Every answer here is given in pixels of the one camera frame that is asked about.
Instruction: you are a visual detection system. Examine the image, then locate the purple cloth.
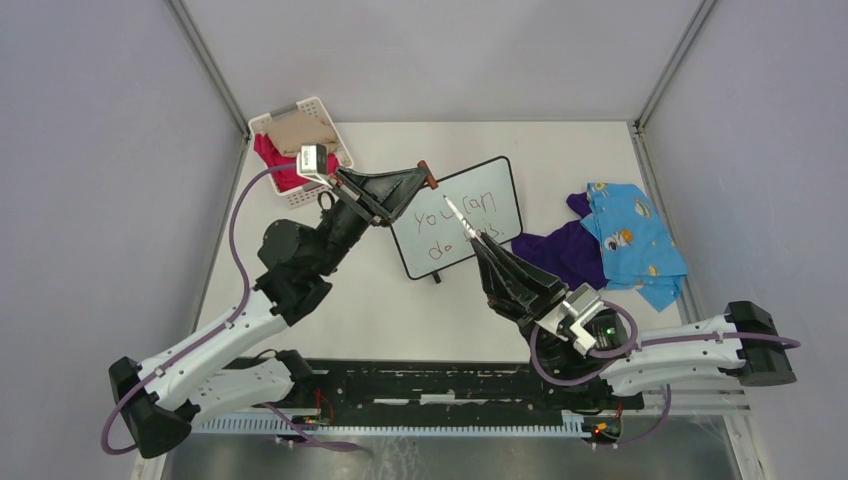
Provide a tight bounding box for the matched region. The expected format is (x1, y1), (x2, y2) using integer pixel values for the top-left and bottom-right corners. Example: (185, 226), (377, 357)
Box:
(511, 193), (609, 290)

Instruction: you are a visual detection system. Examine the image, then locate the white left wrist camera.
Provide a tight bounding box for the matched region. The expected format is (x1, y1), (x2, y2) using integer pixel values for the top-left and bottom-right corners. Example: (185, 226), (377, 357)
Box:
(296, 144), (330, 185)

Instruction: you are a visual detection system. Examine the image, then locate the blue patterned cloth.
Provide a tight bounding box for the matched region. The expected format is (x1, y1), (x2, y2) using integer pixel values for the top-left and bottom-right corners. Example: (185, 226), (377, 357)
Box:
(581, 182), (688, 312)

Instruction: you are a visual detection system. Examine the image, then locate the brown marker cap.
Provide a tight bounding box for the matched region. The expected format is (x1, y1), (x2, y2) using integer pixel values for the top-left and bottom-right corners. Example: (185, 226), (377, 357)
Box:
(416, 160), (438, 190)

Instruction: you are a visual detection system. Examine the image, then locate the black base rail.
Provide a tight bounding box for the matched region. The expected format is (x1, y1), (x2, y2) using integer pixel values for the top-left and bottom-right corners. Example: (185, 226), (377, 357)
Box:
(225, 358), (645, 429)

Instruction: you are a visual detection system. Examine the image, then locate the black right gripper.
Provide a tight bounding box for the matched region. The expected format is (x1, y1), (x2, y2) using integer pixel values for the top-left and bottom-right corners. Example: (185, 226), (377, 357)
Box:
(471, 233), (578, 376)

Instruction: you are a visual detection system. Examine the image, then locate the beige folded cloth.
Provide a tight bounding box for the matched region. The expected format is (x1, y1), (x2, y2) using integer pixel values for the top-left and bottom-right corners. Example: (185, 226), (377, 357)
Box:
(266, 111), (339, 158)

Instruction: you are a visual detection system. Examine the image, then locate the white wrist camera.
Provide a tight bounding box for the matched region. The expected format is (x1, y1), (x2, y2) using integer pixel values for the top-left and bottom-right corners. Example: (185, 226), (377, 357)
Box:
(533, 283), (611, 358)
(296, 144), (330, 185)

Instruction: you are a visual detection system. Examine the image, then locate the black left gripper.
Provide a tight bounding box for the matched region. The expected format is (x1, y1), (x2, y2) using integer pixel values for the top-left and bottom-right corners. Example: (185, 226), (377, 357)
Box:
(312, 165), (432, 277)

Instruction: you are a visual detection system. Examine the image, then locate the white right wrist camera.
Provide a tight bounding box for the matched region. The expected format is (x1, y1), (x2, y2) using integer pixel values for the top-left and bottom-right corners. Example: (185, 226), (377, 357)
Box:
(533, 283), (611, 358)

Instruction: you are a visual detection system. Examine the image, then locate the black framed whiteboard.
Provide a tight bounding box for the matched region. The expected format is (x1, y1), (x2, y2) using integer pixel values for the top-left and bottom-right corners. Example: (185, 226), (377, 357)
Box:
(391, 156), (523, 280)

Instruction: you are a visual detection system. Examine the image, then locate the white whiteboard marker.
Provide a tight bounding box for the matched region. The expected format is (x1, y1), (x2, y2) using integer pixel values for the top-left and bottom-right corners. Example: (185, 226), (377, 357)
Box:
(443, 195), (479, 239)

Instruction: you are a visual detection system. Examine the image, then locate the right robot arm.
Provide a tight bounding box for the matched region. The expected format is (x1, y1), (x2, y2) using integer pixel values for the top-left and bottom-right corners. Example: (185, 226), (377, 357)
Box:
(469, 232), (800, 408)

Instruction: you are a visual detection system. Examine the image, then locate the magenta cloth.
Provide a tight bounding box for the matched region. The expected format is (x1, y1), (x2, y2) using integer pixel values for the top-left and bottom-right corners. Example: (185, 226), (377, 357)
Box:
(254, 133), (339, 192)

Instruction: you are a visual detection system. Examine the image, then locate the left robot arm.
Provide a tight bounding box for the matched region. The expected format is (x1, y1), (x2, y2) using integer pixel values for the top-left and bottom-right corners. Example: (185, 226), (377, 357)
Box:
(100, 162), (437, 459)

